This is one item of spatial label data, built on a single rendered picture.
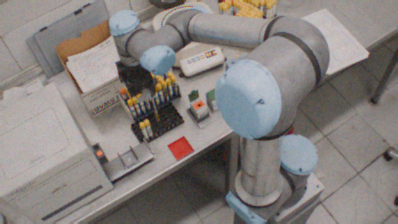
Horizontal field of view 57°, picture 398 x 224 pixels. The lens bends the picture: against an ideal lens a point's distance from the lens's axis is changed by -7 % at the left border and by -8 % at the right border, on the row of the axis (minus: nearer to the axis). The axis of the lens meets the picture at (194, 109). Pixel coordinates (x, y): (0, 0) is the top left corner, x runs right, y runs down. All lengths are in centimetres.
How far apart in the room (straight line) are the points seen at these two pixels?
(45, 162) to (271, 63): 69
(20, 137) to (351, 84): 212
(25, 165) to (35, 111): 17
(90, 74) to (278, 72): 102
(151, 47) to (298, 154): 45
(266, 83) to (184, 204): 166
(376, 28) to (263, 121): 127
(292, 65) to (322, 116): 189
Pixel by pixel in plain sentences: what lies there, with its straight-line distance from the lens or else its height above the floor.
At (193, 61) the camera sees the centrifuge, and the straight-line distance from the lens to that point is 148.
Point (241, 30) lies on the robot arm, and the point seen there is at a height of 149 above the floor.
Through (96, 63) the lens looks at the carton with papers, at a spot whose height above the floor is 94.
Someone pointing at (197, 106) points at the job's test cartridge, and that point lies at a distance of 133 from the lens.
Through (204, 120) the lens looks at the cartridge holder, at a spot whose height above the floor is 89.
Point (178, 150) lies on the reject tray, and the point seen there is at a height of 88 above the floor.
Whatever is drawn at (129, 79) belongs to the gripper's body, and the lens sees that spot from 111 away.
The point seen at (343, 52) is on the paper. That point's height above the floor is 89.
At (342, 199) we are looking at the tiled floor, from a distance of 228.
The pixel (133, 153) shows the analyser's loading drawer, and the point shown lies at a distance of 128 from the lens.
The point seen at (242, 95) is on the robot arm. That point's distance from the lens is 58.
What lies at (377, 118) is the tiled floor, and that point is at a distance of 260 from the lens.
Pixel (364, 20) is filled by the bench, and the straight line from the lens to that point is 182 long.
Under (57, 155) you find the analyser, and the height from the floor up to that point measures 117.
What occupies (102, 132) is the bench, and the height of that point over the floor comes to 87.
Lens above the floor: 206
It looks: 57 degrees down
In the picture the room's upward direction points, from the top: 7 degrees counter-clockwise
